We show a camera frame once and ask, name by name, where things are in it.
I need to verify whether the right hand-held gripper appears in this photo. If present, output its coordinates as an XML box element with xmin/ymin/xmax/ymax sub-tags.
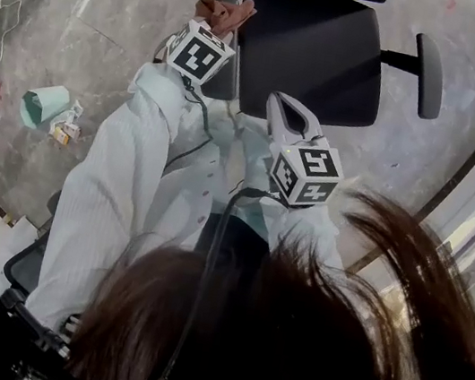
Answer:
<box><xmin>247</xmin><ymin>91</ymin><xmax>356</xmax><ymax>215</ymax></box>

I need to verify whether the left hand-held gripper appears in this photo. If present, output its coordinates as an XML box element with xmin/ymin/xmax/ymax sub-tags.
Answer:
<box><xmin>160</xmin><ymin>12</ymin><xmax>241</xmax><ymax>91</ymax></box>

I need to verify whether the brown cloth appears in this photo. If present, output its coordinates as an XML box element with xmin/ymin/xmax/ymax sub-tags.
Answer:
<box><xmin>190</xmin><ymin>0</ymin><xmax>259</xmax><ymax>42</ymax></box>

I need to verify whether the person's right forearm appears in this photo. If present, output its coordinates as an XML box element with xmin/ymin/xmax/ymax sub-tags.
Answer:
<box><xmin>261</xmin><ymin>199</ymin><xmax>352</xmax><ymax>272</ymax></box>

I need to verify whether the person's left forearm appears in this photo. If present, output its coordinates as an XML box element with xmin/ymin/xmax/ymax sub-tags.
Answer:
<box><xmin>82</xmin><ymin>54</ymin><xmax>195</xmax><ymax>201</ymax></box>

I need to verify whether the person's right leg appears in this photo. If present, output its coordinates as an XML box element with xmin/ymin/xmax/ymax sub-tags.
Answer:
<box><xmin>208</xmin><ymin>109</ymin><xmax>287</xmax><ymax>236</ymax></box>

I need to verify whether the black mesh-back office chair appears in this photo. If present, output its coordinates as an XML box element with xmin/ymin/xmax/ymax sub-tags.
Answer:
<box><xmin>194</xmin><ymin>0</ymin><xmax>461</xmax><ymax>150</ymax></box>

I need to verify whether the person's black top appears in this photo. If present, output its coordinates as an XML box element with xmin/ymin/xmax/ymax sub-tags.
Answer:
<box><xmin>192</xmin><ymin>209</ymin><xmax>276</xmax><ymax>277</ymax></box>

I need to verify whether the white and yellow litter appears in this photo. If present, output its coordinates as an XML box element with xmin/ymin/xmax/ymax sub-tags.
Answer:
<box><xmin>45</xmin><ymin>96</ymin><xmax>86</xmax><ymax>148</ymax></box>

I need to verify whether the pale green bag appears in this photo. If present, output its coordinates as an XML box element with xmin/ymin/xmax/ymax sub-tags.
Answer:
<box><xmin>16</xmin><ymin>78</ymin><xmax>74</xmax><ymax>136</ymax></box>

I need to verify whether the person's white striped shirt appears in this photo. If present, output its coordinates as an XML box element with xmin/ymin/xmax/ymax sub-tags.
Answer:
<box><xmin>22</xmin><ymin>48</ymin><xmax>372</xmax><ymax>378</ymax></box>

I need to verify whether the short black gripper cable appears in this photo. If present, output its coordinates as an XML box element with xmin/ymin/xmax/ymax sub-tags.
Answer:
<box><xmin>160</xmin><ymin>76</ymin><xmax>225</xmax><ymax>180</ymax></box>

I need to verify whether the thick black cable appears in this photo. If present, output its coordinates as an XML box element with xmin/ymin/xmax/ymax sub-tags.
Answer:
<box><xmin>149</xmin><ymin>175</ymin><xmax>286</xmax><ymax>380</ymax></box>

